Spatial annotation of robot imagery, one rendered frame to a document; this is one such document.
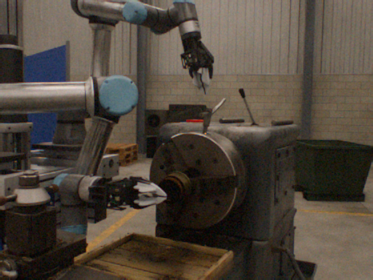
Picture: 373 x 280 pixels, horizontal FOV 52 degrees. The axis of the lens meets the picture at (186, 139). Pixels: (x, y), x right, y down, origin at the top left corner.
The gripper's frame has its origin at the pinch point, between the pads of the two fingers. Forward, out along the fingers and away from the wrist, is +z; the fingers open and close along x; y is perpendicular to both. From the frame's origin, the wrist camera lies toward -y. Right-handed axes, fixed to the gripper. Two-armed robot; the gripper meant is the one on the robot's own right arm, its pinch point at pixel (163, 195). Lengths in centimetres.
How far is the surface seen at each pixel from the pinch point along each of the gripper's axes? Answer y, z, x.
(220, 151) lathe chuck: -22.7, 7.0, 10.0
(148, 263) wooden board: 0.4, -4.5, -19.4
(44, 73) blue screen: -392, -466, 83
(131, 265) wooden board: 3.8, -7.8, -19.4
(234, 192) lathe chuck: -22.5, 11.8, -2.3
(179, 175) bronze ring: -11.8, -1.5, 3.4
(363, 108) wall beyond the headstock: -1076, 9, 26
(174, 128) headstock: -40.5, -19.0, 15.7
